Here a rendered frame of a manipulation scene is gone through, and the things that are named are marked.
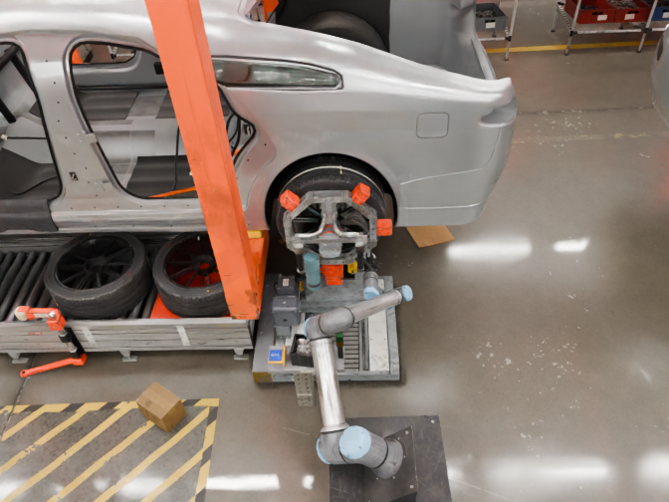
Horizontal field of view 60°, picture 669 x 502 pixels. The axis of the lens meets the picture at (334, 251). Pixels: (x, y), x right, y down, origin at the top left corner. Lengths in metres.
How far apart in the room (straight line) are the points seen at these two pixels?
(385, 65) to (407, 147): 0.46
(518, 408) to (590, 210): 2.01
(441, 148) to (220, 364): 1.97
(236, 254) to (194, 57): 1.09
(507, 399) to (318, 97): 2.11
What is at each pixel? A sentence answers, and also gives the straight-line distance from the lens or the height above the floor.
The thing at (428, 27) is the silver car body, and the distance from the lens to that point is 4.82.
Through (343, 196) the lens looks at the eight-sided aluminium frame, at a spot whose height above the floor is 1.12.
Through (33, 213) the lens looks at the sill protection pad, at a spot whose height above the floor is 0.92.
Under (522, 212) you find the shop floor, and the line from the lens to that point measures 4.96.
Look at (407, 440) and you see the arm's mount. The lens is 3.00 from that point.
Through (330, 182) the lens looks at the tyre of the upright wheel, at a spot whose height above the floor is 1.16.
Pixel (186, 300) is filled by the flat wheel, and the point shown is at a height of 0.48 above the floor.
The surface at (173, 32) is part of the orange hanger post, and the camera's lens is 2.40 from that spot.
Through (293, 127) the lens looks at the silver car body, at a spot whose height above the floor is 1.48.
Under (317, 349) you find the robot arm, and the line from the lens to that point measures 2.99.
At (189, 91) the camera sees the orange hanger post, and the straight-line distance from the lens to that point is 2.50.
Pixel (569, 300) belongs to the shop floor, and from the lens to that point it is 4.38.
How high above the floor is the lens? 3.18
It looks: 45 degrees down
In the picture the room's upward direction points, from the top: 4 degrees counter-clockwise
